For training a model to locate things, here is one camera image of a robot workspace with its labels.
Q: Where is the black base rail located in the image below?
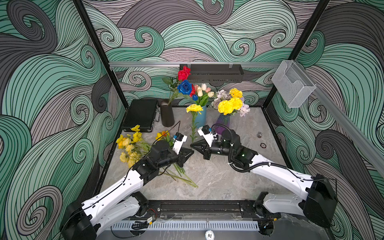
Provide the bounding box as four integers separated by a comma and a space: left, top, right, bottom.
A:
143, 199, 319, 220

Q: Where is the yellow tulip bouquet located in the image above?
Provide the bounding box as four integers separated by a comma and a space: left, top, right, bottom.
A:
190, 84, 215, 107

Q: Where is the white slotted cable duct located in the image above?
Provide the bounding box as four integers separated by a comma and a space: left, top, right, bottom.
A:
104, 220, 261, 232

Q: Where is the black ribbed hard case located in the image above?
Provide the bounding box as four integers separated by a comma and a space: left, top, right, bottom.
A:
123, 99, 158, 133

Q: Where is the clear acrylic wall box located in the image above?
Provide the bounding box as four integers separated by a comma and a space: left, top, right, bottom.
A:
272, 60, 317, 108

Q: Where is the pale yellow blossom spray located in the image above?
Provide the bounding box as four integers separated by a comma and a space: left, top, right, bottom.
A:
116, 132, 198, 188

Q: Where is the blue rose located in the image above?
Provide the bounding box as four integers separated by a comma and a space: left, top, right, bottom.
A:
177, 80, 193, 96

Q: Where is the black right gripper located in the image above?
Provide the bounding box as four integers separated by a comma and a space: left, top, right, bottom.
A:
190, 139, 234, 161

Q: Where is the yellow ranunculus stem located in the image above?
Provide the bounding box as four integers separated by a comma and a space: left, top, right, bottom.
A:
121, 125, 186, 176

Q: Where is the black hanging tray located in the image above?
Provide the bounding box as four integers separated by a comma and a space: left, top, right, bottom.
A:
179, 63, 244, 83

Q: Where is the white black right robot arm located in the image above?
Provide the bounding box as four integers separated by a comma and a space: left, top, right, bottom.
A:
191, 134, 338, 228

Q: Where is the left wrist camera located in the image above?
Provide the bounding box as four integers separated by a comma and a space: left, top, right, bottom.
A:
173, 132, 188, 155

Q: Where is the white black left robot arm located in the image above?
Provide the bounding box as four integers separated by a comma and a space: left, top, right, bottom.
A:
60, 141, 194, 240

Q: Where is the purple glass vase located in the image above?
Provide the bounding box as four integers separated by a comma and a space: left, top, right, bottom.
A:
215, 114, 231, 135

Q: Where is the black cylindrical vase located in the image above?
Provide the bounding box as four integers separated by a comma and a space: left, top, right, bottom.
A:
160, 100, 175, 127

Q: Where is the teal ceramic vase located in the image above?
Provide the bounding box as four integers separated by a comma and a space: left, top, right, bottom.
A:
195, 106, 207, 129

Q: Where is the yellow flower bunch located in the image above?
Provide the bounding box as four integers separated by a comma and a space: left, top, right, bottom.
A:
163, 170, 198, 188

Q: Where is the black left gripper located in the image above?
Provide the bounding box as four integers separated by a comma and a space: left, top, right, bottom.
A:
155, 147, 193, 170

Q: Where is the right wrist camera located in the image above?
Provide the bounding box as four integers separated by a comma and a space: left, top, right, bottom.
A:
198, 125, 218, 147

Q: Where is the red rose stem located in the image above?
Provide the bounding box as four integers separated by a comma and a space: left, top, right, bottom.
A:
162, 66, 195, 105

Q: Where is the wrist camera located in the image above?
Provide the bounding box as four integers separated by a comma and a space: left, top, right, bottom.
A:
173, 132, 188, 155
198, 125, 218, 147

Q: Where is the yellow carnation bouquet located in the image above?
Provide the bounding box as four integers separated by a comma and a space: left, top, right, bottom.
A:
211, 88, 251, 117

